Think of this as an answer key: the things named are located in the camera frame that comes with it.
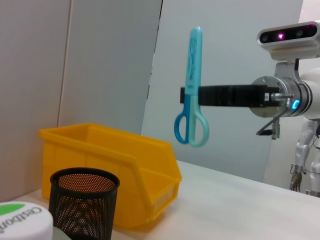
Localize black mesh pen holder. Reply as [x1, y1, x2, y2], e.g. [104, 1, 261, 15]
[48, 167, 121, 240]

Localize right gripper cable with plugs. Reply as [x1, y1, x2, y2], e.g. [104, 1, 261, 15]
[256, 92, 296, 140]

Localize yellow plastic bin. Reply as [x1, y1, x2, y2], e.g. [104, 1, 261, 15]
[37, 122, 183, 230]

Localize clear green-label water bottle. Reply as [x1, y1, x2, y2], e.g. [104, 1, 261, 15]
[0, 201, 55, 240]

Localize blue scissors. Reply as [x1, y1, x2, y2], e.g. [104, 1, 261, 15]
[174, 25, 210, 148]

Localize white humanoid robot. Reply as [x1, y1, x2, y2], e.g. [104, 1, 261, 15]
[289, 119, 320, 198]

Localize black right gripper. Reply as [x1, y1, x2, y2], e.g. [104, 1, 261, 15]
[179, 83, 267, 108]

